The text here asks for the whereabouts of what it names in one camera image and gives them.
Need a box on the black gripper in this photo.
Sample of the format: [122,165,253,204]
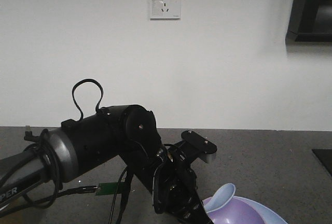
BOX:
[151,141,215,223]

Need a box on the purple plastic bowl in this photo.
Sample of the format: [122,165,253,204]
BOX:
[203,198,265,224]

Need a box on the light blue plastic spoon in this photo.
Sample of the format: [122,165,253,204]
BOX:
[204,183,236,213]

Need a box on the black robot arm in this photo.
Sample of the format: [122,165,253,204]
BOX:
[1,105,217,223]

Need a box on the light blue plate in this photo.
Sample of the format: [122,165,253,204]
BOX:
[238,197,287,224]

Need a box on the green circuit board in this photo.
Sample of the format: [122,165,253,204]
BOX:
[95,182,125,196]

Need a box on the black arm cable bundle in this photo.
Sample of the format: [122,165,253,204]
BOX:
[0,78,133,224]

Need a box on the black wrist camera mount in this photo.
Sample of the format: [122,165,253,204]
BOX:
[181,131,217,163]

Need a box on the white wall power socket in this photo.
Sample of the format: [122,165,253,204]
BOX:
[149,0,181,20]

